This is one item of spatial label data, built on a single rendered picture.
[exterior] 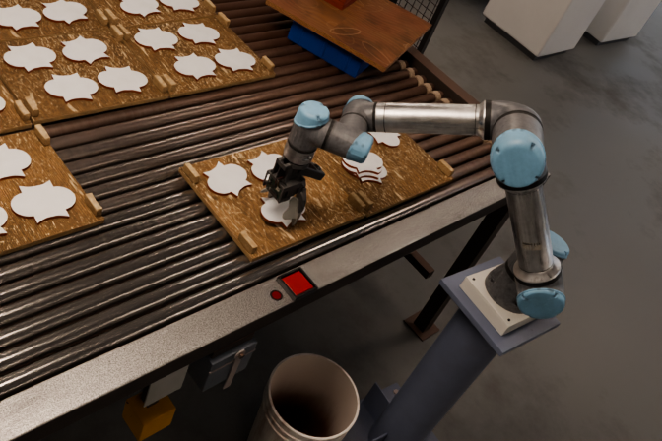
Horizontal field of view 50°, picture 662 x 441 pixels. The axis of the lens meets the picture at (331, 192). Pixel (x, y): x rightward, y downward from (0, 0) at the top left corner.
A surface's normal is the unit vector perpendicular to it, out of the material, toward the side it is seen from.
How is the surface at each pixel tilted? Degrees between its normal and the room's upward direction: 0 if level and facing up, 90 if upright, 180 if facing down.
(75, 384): 0
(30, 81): 0
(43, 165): 0
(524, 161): 82
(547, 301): 94
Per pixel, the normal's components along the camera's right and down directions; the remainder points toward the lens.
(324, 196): 0.33, -0.70
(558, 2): -0.72, 0.26
